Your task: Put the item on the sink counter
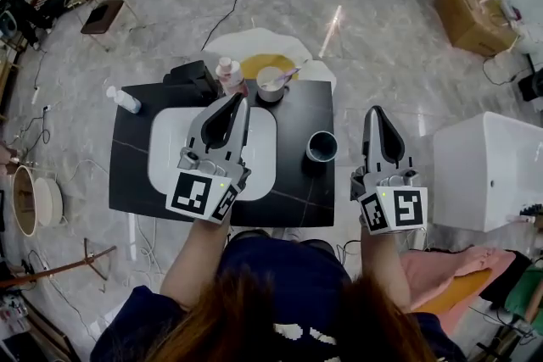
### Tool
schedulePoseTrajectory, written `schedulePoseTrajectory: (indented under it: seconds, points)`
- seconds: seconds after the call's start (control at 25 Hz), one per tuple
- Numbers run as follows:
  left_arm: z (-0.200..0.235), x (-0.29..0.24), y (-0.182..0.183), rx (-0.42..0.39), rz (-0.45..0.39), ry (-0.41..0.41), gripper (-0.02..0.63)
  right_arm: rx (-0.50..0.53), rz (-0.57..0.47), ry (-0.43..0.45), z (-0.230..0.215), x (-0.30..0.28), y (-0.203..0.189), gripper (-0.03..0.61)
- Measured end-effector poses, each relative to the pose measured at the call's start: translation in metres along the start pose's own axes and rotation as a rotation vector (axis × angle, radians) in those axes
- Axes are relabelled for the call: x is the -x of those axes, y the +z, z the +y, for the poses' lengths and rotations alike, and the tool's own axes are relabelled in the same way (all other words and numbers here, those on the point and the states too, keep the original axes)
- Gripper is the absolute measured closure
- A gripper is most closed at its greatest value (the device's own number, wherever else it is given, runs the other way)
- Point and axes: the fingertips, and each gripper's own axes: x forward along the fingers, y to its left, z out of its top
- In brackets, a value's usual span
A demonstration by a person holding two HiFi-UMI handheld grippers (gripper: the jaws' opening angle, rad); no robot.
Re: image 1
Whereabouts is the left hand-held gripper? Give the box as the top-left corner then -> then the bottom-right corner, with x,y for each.
165,92 -> 253,224

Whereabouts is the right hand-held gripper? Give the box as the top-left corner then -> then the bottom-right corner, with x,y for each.
350,105 -> 429,235

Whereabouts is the person's left forearm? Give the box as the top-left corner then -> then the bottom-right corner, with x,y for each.
160,208 -> 232,310

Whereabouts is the person's right forearm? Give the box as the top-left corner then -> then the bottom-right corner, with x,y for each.
359,220 -> 412,313

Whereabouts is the white sink basin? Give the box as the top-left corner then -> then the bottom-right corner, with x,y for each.
147,106 -> 278,203

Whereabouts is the black sink counter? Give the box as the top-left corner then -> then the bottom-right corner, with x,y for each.
109,79 -> 337,229

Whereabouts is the pink bottle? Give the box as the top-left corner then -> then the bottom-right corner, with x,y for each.
215,56 -> 249,97

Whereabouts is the black faucet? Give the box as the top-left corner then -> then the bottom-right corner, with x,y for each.
162,59 -> 220,99

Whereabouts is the grey cup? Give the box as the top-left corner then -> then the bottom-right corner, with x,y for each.
305,131 -> 339,164

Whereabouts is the white cup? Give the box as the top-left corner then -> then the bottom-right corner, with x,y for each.
255,66 -> 292,104

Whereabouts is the purple toothbrush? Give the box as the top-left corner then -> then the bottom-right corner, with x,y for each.
260,66 -> 303,90

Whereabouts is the white and yellow egg-shaped rug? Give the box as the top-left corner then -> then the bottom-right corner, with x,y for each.
202,27 -> 339,93

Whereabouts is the clear bottle with white cap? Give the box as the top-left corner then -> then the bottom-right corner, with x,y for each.
105,85 -> 143,114

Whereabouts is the white box-shaped fixture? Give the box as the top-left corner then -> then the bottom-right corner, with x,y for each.
432,110 -> 543,234

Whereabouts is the pink cloth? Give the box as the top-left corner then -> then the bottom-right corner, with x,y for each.
400,245 -> 517,313

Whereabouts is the large open cardboard box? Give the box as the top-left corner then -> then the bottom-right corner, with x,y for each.
435,0 -> 521,58

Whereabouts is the wooden chair with dark seat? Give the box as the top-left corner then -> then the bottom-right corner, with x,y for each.
64,0 -> 140,53

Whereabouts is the black box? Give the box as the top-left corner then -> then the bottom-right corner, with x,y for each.
517,69 -> 543,103

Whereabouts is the person's navy shirt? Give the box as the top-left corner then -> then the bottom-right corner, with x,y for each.
89,229 -> 467,362

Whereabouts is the orange cushion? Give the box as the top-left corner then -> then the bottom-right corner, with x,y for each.
410,269 -> 494,315

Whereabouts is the white round basin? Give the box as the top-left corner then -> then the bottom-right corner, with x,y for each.
33,176 -> 65,228

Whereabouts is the green cloth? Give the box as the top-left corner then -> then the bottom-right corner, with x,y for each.
506,264 -> 543,317

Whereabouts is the brown wooden stand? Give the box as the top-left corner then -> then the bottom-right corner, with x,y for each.
0,237 -> 118,290

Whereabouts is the round wooden frame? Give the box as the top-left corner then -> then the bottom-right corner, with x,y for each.
11,164 -> 40,237

